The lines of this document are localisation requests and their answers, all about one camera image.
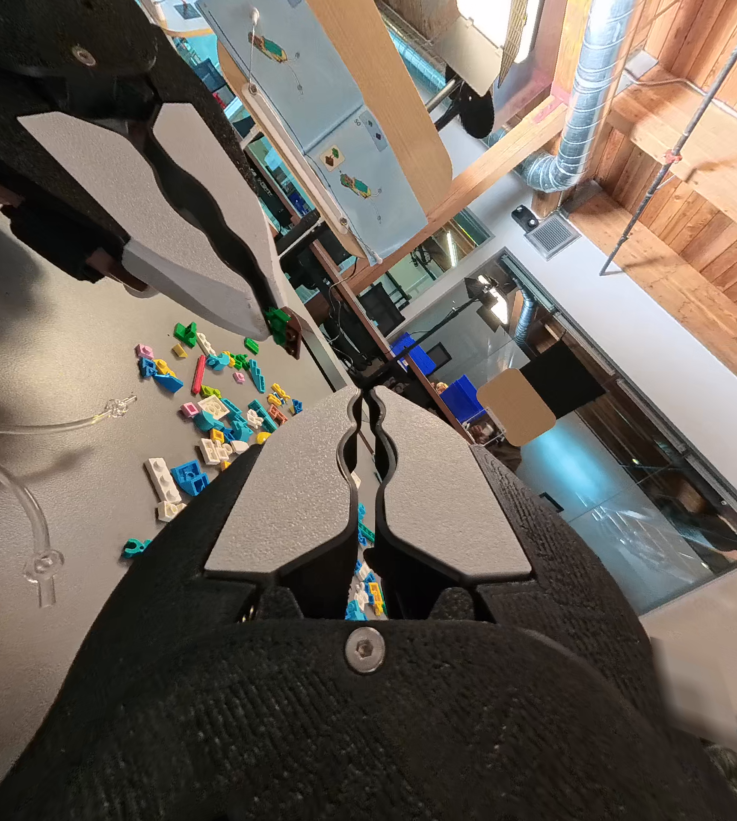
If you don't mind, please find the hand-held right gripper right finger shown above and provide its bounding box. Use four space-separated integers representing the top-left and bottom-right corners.
367 385 534 620

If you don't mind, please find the large silver ventilation duct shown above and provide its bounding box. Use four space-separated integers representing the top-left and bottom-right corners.
522 0 639 193

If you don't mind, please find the black ceiling fixture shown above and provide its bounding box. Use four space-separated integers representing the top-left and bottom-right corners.
445 64 496 139

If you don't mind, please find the wall air vent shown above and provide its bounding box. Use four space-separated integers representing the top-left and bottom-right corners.
525 212 582 260

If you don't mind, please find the grey desk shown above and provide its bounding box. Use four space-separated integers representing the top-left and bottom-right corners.
0 205 359 821

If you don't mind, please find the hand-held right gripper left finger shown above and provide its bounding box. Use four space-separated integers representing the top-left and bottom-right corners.
204 385 363 620

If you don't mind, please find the small silver ventilation duct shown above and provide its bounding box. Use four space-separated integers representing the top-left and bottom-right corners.
512 289 539 347

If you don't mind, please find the black panel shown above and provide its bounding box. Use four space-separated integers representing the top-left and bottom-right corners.
521 340 607 421

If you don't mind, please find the pale instruction sheet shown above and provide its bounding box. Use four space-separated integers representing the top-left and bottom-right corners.
196 0 430 265

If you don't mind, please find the studio light on stand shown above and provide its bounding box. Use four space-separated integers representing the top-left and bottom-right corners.
368 275 512 381

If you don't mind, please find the stack of blue bins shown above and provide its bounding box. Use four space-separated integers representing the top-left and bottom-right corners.
391 332 438 376
439 375 486 424

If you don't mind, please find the white overhead softbox light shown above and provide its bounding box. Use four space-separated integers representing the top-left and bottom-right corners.
432 0 542 97

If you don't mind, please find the hanging metal rod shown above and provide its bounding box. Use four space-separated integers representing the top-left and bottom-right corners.
599 0 737 277

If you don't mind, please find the person's left hand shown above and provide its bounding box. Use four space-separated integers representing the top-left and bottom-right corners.
86 248 150 296

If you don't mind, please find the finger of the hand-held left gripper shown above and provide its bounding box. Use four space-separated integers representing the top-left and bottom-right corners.
17 111 273 342
149 101 287 312

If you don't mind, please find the pile of colourful toy bricks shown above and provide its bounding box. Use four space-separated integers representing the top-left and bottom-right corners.
121 321 387 623

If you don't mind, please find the brown and green brick assembly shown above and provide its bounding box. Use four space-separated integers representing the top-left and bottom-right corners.
264 307 304 359

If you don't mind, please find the clear plastic tube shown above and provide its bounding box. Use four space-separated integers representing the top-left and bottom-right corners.
0 394 138 437
0 443 64 609

